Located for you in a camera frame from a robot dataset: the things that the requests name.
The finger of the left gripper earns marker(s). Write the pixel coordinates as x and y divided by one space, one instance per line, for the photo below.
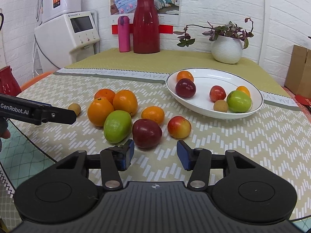
58 115
20 101

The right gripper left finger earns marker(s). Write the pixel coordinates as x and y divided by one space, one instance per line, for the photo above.
112 161

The small green apple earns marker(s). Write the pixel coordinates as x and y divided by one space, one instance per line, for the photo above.
239 102

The pink water bottle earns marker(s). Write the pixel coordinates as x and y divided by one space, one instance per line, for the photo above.
124 34

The white water dispenser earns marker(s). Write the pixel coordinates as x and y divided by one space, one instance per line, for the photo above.
67 39

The small yellow orange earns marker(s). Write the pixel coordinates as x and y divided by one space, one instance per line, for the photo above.
243 91

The small red apple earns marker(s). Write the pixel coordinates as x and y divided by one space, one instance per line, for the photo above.
217 93

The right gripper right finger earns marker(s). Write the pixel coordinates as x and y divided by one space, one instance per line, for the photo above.
198 161

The person hand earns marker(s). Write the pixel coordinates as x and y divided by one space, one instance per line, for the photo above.
4 132

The brown longan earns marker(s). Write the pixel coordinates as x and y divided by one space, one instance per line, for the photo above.
75 107
221 106

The dark red plum front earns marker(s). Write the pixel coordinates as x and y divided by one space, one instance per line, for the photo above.
185 88

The orange mandarin front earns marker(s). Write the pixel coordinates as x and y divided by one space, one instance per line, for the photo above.
184 74

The white ceramic plate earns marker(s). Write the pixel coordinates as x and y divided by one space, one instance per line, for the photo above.
204 79

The dark red plum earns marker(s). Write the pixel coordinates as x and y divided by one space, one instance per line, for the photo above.
146 133
185 88

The large orange with stem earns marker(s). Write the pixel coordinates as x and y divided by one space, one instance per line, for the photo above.
99 110

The brown cardboard box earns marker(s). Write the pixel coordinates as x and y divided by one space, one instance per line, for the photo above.
298 79

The patterned tablecloth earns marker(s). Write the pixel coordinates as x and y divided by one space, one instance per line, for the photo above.
277 136

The white pot purple plant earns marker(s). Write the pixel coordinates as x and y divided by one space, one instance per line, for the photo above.
227 40

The red thermos jug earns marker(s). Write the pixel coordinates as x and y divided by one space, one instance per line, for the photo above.
146 38

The large green mango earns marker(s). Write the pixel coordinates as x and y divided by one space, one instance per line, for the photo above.
117 126

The bedding wall poster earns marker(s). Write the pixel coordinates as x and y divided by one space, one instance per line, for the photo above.
167 11

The red yellow apple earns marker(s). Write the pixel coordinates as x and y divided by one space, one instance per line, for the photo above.
178 127

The red envelope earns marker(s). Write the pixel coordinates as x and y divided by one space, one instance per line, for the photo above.
303 100

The orange plastic chair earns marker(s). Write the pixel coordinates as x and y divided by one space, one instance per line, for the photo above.
34 80

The red object at left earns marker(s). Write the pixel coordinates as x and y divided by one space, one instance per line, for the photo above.
8 83

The large orange back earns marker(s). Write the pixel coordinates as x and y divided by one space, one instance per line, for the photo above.
126 100

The small orange tangerine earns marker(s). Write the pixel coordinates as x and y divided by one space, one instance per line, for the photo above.
153 113

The mandarin with rough skin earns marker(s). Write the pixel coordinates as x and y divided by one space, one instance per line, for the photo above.
105 93

